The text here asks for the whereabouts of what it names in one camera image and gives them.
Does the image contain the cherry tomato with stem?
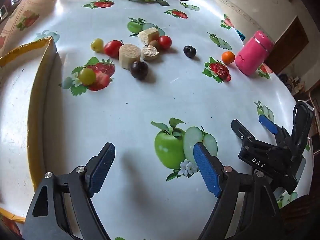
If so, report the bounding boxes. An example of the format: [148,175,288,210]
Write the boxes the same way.
[104,39,124,58]

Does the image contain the dark purple plum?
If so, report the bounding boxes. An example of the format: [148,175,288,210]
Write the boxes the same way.
[183,45,197,59]
[130,61,149,81]

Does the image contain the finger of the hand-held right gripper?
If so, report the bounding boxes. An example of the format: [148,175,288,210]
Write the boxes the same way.
[231,119,256,146]
[258,115,291,143]

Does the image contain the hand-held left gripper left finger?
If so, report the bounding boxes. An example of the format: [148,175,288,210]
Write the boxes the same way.
[21,142,116,240]

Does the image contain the square sugarcane chunk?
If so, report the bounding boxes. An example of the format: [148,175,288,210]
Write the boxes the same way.
[139,27,160,46]

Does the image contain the small orange mandarin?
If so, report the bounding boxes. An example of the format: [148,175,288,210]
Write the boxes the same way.
[221,51,236,65]

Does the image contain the small rough sugarcane chunk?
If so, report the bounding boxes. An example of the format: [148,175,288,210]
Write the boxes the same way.
[141,45,160,61]

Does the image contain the green grape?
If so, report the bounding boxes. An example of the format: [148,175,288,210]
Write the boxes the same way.
[79,67,96,85]
[90,38,104,53]

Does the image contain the round red cherry tomato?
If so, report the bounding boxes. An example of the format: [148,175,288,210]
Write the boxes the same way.
[157,35,172,50]

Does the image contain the pink thermos bottle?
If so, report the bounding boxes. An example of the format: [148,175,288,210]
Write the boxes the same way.
[234,30,275,76]

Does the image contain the fruit print tablecloth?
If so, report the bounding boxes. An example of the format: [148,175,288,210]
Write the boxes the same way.
[0,0,316,240]

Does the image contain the white tray with yellow rim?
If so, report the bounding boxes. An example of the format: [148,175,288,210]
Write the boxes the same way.
[0,36,59,224]

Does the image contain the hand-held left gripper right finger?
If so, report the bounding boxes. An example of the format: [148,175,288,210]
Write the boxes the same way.
[193,142,288,240]

